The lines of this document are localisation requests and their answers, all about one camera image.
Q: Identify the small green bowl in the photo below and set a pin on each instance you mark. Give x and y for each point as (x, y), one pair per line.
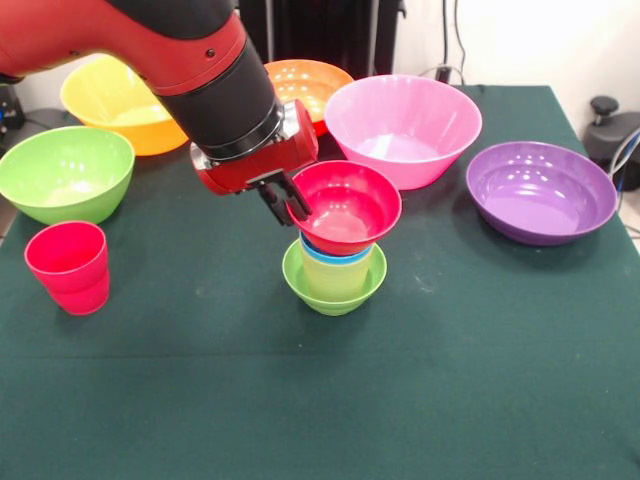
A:
(335, 306)

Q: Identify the dark green tablecloth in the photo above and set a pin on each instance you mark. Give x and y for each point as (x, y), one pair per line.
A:
(250, 400)

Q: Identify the large pink bowl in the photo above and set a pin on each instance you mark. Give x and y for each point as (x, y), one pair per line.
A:
(400, 130)

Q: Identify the black equipment box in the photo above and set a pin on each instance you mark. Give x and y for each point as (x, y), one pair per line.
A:
(10, 112)

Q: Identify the orange bowl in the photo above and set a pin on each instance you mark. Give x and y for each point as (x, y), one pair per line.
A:
(315, 85)

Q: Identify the yellow cup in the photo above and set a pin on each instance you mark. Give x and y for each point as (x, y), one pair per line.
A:
(335, 280)

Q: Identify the blue cup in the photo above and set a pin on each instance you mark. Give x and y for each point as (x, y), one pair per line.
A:
(320, 256)

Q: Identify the purple bowl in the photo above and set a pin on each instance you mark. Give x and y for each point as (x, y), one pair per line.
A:
(540, 195)

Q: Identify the large yellow bowl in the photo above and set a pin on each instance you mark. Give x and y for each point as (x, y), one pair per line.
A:
(105, 105)

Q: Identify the small red bowl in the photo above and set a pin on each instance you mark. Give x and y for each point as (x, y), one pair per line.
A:
(350, 200)

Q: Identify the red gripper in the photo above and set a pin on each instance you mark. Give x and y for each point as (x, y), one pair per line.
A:
(260, 167)

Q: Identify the large green bowl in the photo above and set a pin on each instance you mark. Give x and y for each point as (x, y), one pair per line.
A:
(60, 175)

